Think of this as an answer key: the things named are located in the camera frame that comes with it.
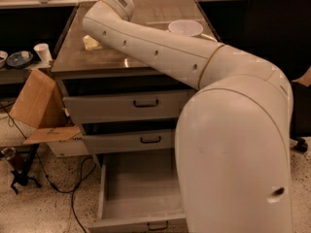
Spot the white bowl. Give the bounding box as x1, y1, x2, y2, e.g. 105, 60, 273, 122
168, 19, 203, 37

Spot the black tripod stand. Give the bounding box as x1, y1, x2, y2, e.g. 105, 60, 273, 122
0, 144, 41, 194

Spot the grey bottom drawer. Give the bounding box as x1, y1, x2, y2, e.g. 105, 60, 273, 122
88, 149, 186, 233

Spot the white paper cup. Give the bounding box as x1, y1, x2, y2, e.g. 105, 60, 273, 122
34, 43, 52, 63

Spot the grey drawer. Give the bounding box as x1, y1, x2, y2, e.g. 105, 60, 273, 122
64, 75, 195, 124
88, 149, 186, 233
84, 118, 177, 154

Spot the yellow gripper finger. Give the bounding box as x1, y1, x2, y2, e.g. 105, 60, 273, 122
83, 35, 102, 50

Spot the small bowl at left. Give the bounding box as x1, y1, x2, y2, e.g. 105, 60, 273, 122
0, 50, 8, 69

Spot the grey middle drawer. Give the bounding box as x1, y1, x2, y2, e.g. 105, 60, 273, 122
84, 118, 177, 154

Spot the wooden side shelf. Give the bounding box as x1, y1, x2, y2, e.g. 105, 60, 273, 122
0, 62, 52, 84

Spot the grey drawer cabinet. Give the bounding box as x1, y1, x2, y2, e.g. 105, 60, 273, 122
51, 0, 230, 160

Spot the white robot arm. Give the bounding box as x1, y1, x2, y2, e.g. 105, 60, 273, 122
83, 0, 294, 233

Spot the black office chair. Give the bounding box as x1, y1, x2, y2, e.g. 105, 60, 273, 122
224, 0, 311, 152

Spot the grey top drawer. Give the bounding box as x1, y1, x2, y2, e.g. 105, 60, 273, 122
64, 75, 195, 124

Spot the dark blue plate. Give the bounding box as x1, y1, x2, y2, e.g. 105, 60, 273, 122
7, 50, 33, 69

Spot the brown cardboard box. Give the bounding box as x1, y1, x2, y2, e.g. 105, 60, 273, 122
10, 69, 87, 157

